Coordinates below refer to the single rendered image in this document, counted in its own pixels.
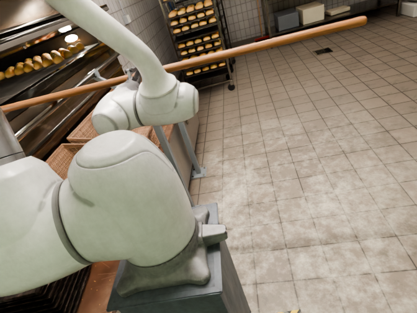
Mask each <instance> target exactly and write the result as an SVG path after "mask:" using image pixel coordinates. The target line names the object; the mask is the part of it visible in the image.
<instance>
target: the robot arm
mask: <svg viewBox="0 0 417 313"><path fill-rule="evenodd" d="M44 1H45V2H46V3H48V4H49V5H50V6H51V7H52V8H54V9H55V10H56V11H58V12H59V13H60V14H62V15H63V16H65V17H66V18H67V19H69V20H70V21H72V22H74V23H75V24H76V25H78V26H80V27H81V28H82V29H84V30H85V31H86V32H88V33H90V34H91V35H93V36H94V37H95V38H97V39H99V40H100V41H101V42H103V43H105V44H106V45H108V46H109V47H110V48H112V49H113V50H115V51H116V52H118V53H119V54H121V55H122V56H124V57H125V58H126V59H128V60H129V61H130V62H132V63H133V64H134V66H133V67H131V68H129V69H126V70H124V72H125V73H127V75H128V78H127V80H126V82H124V83H122V84H120V85H118V86H117V87H116V88H115V89H114V90H113V91H112V92H110V93H108V94H107V95H105V96H104V97H103V98H102V99H101V100H100V101H99V103H98V104H97V106H96V107H95V109H94V112H93V113H92V118H91V121H92V124H93V126H94V128H95V130H96V132H97V133H98V134H99V135H100V136H98V137H95V138H94V139H92V140H90V141H89V142H88V143H86V144H85V145H84V146H83V147H82V149H80V151H79V152H78V153H77V154H75V156H74V157H73V159H72V161H71V164H70V166H69V168H68V178H66V179H65V180H62V179H61V178H60V177H59V176H58V175H57V174H56V173H55V172H54V171H53V170H52V169H51V168H50V166H49V165H48V163H45V162H44V161H42V160H39V159H38V158H35V157H32V156H28V157H26V155H25V153H24V151H23V149H22V147H21V145H20V143H19V141H18V140H17V138H16V136H15V134H14V132H13V130H12V128H11V126H10V124H9V123H8V121H7V119H6V116H5V115H4V113H3V111H2V109H1V107H0V297H4V296H10V295H14V294H19V293H22V292H25V291H29V290H31V289H35V288H38V287H41V286H44V285H46V284H49V283H52V282H54V281H57V280H59V279H61V278H64V277H66V276H68V275H70V274H73V273H75V272H77V271H79V270H81V269H83V268H84V267H86V266H89V265H91V264H93V263H95V262H100V261H113V260H126V264H125V268H124V271H123V274H122V276H121V278H120V280H119V282H118V284H117V292H118V294H119V295H120V296H121V297H128V296H130V295H132V294H135V293H137V292H140V291H147V290H151V289H158V288H166V287H170V286H177V285H182V284H198V285H203V284H206V283H208V281H209V280H210V278H211V272H210V269H209V266H208V263H207V247H208V246H211V245H213V244H216V243H218V242H221V241H224V240H226V239H227V238H228V232H226V229H227V228H226V225H224V224H207V221H208V218H209V215H210V213H209V210H208V209H207V208H206V207H205V206H200V207H198V208H195V209H193V210H192V208H191V204H190V201H189V198H188V196H187V193H186V190H185V189H184V186H183V184H182V182H181V180H180V178H179V176H178V174H177V172H176V170H175V169H174V167H173V165H172V164H171V162H170V161H169V160H168V158H167V157H166V156H165V155H164V153H163V152H162V151H161V150H160V149H159V148H158V147H157V146H156V145H155V144H154V143H153V142H151V141H150V140H148V139H147V138H146V137H144V136H142V135H140V134H136V133H135V132H132V131H130V130H133V129H135V128H139V127H143V126H150V125H152V126H159V125H169V124H175V123H179V122H183V121H185V120H188V119H190V118H192V117H194V116H195V114H196V113H197V112H198V110H199V92H198V90H196V89H195V87H194V86H193V85H191V84H188V83H180V82H179V81H178V80H177V79H176V77H175V76H174V75H172V74H170V73H167V72H166V71H165V70H164V68H163V66H162V64H161V63H160V61H159V60H158V58H157V57H156V55H155V54H154V53H153V52H152V51H151V49H150V48H149V47H148V46H147V45H146V44H145V43H143V42H142V41H141V40H140V39H139V38H138V37H137V36H135V35H134V34H133V33H131V32H130V31H129V30H128V29H126V28H125V27H124V26H123V25H122V24H120V23H119V22H118V21H116V20H115V19H114V18H113V17H112V16H110V15H109V14H108V13H106V11H104V10H103V9H101V8H100V7H99V6H98V5H97V4H95V3H94V2H93V1H91V0H44ZM134 72H135V74H134ZM132 74H134V76H132ZM141 78H142V82H141V84H140V81H141Z"/></svg>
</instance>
